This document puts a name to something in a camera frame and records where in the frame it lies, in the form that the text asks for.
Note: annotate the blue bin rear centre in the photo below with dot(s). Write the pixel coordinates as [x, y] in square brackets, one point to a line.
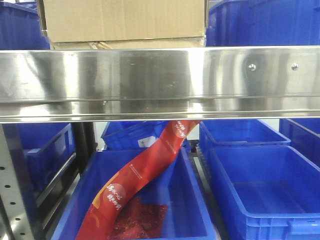
[122, 135]

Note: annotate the blue bin upper left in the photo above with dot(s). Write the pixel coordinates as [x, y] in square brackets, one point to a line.
[20, 27]

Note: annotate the blue bin upper right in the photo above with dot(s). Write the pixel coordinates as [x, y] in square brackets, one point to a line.
[263, 23]

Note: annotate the lidded cardboard box black label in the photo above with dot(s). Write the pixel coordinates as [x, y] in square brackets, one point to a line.
[123, 24]

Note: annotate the stainless steel shelf beam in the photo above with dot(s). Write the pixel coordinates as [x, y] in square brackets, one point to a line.
[255, 82]

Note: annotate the red mesh bag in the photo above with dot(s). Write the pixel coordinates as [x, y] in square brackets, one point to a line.
[139, 220]

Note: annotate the blue bin far right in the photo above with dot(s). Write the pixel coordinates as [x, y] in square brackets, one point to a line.
[304, 134]

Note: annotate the blue bin lower right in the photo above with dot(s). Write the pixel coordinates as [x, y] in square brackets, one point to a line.
[266, 193]

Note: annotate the blue bin rear right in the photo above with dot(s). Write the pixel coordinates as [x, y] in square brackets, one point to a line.
[231, 133]

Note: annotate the red printed banner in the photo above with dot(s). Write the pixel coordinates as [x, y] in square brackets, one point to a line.
[100, 218]

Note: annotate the blue bin lower left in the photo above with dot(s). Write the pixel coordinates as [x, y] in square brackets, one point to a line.
[46, 147]

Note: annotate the perforated steel shelf upright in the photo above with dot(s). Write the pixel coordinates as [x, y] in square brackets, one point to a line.
[16, 190]

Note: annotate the blue bin with banner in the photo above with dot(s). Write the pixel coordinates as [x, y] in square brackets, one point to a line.
[187, 217]

